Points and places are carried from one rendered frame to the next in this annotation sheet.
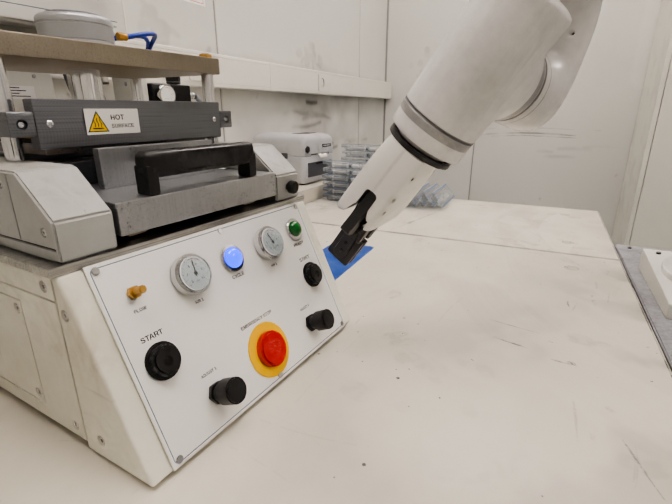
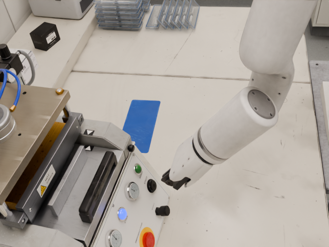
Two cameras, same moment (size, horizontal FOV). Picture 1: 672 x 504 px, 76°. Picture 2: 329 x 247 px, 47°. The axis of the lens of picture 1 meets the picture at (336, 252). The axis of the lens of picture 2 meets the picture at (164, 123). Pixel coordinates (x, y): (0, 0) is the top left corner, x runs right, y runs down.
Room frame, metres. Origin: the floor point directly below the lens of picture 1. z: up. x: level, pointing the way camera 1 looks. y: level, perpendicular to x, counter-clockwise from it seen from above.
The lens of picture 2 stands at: (-0.02, 0.09, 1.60)
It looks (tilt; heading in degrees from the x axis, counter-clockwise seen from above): 45 degrees down; 349
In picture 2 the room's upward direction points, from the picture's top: 7 degrees counter-clockwise
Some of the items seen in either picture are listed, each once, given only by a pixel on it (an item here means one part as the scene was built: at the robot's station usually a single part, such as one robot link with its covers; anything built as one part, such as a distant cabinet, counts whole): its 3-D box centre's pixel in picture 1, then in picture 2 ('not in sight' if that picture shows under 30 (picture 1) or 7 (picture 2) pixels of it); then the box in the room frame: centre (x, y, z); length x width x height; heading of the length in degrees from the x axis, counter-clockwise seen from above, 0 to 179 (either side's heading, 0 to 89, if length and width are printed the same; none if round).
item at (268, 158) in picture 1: (222, 167); (80, 135); (0.63, 0.17, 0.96); 0.26 x 0.05 x 0.07; 60
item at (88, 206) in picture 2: (202, 165); (99, 184); (0.46, 0.14, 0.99); 0.15 x 0.02 x 0.04; 150
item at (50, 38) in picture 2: not in sight; (45, 36); (1.35, 0.25, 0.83); 0.09 x 0.06 x 0.07; 137
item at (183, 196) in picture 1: (123, 173); (40, 179); (0.53, 0.26, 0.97); 0.30 x 0.22 x 0.08; 60
